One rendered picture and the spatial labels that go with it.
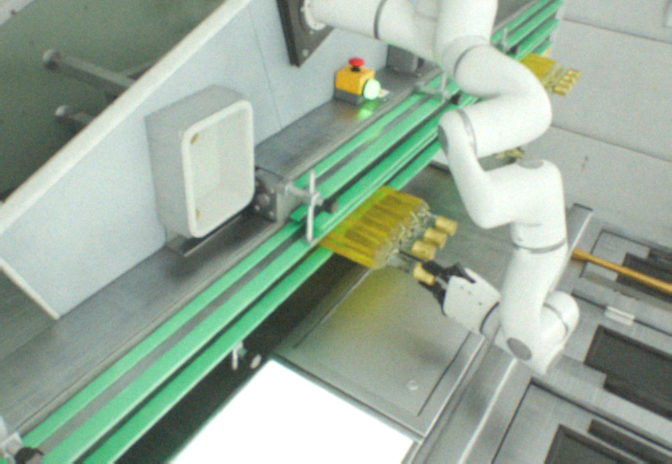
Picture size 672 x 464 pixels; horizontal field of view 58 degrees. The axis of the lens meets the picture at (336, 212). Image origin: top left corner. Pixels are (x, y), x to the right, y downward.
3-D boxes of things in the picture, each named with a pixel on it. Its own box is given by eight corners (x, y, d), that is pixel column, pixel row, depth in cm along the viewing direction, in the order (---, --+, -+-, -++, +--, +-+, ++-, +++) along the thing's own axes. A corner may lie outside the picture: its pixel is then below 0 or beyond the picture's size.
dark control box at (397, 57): (385, 64, 172) (411, 72, 169) (388, 37, 168) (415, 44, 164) (398, 56, 178) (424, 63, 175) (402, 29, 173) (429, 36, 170)
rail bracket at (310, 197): (276, 232, 125) (327, 255, 120) (277, 162, 115) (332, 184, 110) (285, 225, 127) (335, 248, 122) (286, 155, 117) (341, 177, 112)
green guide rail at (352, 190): (289, 217, 128) (321, 231, 124) (289, 213, 127) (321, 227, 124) (540, 17, 251) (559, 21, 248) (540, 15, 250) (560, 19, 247)
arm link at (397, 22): (369, 49, 121) (443, 72, 115) (379, -19, 114) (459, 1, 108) (391, 39, 128) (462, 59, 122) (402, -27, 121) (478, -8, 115)
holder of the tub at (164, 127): (161, 246, 117) (192, 261, 113) (144, 116, 101) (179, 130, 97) (221, 205, 129) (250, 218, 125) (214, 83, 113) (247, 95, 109)
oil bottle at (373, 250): (299, 237, 136) (383, 275, 127) (300, 216, 133) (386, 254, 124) (313, 225, 140) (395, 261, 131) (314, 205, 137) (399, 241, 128)
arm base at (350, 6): (292, -14, 117) (363, 5, 111) (324, -60, 121) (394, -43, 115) (311, 40, 131) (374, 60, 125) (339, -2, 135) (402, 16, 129)
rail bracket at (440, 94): (409, 93, 162) (456, 108, 156) (413, 67, 158) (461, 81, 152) (416, 88, 165) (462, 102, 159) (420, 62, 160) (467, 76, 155)
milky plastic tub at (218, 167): (159, 226, 113) (194, 243, 110) (144, 117, 100) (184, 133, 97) (221, 185, 125) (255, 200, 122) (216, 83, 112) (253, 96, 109)
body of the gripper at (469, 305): (503, 331, 120) (458, 300, 126) (515, 293, 114) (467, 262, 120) (480, 349, 115) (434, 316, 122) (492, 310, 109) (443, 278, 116)
